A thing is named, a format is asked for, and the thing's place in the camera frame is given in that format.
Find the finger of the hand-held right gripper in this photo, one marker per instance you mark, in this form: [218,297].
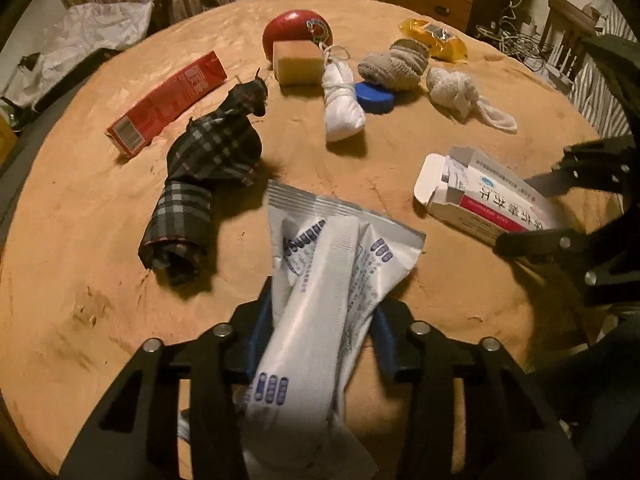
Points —
[550,245]
[590,165]

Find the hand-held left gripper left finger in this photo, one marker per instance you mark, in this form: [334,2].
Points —
[257,340]

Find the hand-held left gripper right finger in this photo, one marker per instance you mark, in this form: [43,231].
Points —
[382,345]

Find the white stick sachet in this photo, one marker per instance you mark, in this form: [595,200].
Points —
[310,320]

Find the white medicine box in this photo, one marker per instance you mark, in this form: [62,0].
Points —
[480,195]

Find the silver foil pouch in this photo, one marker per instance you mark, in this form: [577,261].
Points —
[385,250]

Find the knotted white sock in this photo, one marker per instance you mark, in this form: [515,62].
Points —
[452,87]

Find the plaid cloth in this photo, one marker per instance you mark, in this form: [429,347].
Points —
[215,145]

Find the grey knit sock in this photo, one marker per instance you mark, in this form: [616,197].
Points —
[395,62]

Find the blue bottle cap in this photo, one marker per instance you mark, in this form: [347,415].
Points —
[375,99]

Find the yellow snack packet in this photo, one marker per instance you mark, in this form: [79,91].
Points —
[435,37]

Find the red drink carton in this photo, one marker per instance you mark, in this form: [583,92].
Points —
[165,100]

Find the yellow sponge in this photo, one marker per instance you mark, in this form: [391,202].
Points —
[297,62]

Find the dark grey bed sheet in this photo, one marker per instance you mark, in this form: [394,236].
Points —
[30,140]

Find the red apple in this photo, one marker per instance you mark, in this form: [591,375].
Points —
[295,27]

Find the wooden headboard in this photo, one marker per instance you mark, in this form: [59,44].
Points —
[5,142]

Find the crumpled clear plastic sheet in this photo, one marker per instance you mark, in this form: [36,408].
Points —
[100,30]

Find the black desk lamp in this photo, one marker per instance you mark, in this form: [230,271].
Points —
[29,60]

